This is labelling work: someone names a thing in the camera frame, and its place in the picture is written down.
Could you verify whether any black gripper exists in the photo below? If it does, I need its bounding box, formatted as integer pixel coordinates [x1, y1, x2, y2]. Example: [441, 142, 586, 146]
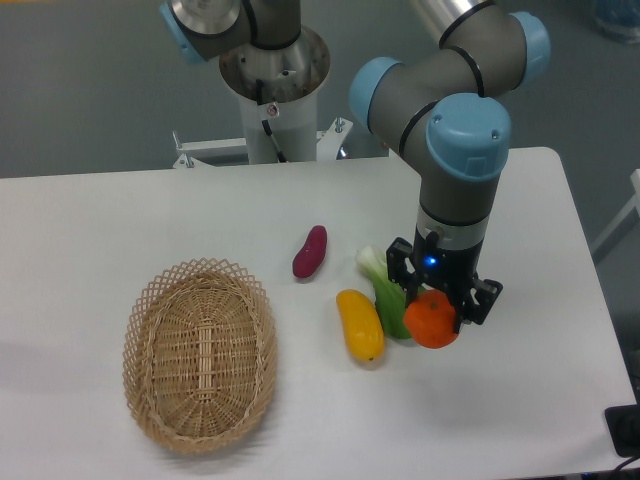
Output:
[386, 229, 503, 334]

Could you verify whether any orange fruit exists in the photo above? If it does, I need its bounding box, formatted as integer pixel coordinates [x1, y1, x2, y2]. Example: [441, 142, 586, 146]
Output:
[403, 290, 458, 349]

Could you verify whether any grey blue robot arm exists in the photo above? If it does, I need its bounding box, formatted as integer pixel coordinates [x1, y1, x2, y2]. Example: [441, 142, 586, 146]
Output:
[160, 1, 551, 325]

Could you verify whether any green bok choy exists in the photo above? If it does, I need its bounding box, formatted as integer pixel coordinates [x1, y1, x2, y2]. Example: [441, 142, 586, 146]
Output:
[355, 245, 412, 340]

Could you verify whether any yellow mango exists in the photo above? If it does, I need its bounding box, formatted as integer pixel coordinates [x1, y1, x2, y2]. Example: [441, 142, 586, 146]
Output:
[336, 289, 385, 362]

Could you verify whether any purple sweet potato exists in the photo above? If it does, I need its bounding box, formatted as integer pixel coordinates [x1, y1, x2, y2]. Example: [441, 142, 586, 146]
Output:
[292, 225, 328, 279]

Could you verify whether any black device at table edge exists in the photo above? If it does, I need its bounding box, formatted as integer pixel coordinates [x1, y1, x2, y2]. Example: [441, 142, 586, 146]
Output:
[604, 404, 639, 458]

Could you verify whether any oval wicker basket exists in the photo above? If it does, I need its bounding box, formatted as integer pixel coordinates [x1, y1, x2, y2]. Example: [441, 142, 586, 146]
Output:
[123, 258, 278, 455]

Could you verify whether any blue object top right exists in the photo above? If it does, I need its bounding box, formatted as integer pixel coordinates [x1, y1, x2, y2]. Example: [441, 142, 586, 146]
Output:
[591, 0, 639, 45]

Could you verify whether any black pedestal cable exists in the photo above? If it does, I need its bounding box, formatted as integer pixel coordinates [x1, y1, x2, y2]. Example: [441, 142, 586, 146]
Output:
[254, 78, 289, 164]

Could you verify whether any white frame at right edge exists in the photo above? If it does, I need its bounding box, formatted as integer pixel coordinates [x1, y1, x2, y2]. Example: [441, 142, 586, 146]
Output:
[590, 169, 639, 264]

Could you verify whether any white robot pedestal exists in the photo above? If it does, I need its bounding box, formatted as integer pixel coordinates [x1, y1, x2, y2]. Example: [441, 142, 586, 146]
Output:
[173, 27, 353, 168]

